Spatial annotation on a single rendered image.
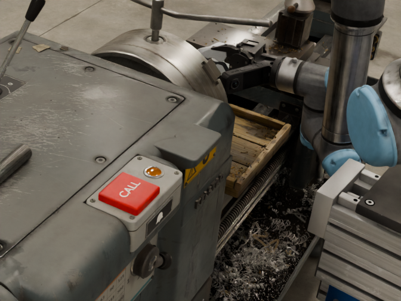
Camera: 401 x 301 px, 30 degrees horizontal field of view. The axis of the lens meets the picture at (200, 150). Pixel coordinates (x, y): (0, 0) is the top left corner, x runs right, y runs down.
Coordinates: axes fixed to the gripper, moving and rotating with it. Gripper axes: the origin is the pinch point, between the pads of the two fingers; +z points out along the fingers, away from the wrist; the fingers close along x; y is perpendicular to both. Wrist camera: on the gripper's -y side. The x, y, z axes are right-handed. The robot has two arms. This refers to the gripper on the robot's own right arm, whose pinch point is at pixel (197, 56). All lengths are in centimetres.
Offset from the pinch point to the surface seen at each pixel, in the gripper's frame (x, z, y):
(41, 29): -102, 182, 159
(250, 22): 25.8, -25.3, -28.6
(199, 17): 24.1, -14.9, -27.6
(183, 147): 18, -28, -57
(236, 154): -20.3, -13.1, -4.7
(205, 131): 18, -29, -51
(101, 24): -106, 161, 186
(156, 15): 22.3, -5.7, -27.2
